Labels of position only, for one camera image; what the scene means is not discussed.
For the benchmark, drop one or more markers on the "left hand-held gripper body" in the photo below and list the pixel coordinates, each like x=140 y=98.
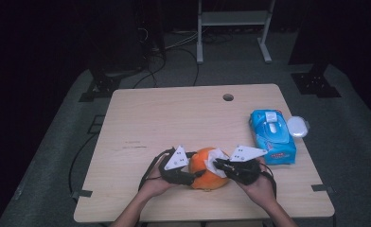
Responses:
x=175 y=176

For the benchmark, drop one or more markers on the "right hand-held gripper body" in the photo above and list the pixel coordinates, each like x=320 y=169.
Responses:
x=245 y=171

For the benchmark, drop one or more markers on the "white wet wipe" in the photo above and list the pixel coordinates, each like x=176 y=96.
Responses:
x=213 y=156

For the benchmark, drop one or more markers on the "orange plush toy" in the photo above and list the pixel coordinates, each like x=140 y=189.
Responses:
x=205 y=182

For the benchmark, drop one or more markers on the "blue wet wipes pack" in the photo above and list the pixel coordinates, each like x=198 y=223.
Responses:
x=276 y=132

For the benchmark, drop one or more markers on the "person's left hand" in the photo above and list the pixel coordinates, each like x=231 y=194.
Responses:
x=155 y=186

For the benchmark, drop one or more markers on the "person's right hand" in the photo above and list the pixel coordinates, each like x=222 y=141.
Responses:
x=262 y=190

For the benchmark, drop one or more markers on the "black tape piece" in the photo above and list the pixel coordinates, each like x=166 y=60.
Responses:
x=82 y=193
x=322 y=188

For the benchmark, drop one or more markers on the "black stand base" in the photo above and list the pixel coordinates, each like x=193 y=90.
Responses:
x=314 y=83
x=103 y=85

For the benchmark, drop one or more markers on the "white metal stand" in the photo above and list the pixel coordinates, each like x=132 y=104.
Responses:
x=234 y=18

